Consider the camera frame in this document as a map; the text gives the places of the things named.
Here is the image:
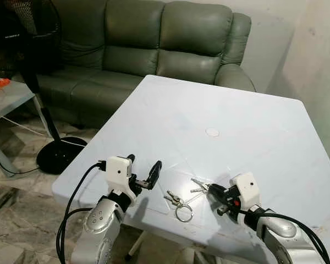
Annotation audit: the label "grey side table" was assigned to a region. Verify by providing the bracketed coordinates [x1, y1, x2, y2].
[0, 80, 38, 178]

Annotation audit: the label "thin white floor cable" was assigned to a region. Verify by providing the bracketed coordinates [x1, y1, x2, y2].
[0, 113, 86, 146]

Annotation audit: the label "white plastic table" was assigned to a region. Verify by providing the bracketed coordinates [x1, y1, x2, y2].
[51, 74, 330, 264]

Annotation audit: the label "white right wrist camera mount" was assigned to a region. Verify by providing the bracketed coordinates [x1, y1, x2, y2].
[230, 172, 262, 208]

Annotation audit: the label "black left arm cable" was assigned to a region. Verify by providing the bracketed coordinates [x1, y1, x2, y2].
[56, 161, 108, 264]

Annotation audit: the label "silver keys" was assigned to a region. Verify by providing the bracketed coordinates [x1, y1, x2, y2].
[165, 177, 210, 223]

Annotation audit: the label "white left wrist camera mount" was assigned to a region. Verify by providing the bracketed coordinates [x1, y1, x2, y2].
[106, 156, 142, 203]

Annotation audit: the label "black standing fan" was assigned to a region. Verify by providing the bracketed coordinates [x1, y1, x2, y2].
[0, 0, 89, 174]

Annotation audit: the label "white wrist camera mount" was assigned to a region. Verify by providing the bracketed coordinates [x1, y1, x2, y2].
[230, 172, 262, 208]
[106, 156, 142, 203]

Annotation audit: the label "green leather sofa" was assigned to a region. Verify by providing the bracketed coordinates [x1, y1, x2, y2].
[36, 0, 257, 130]

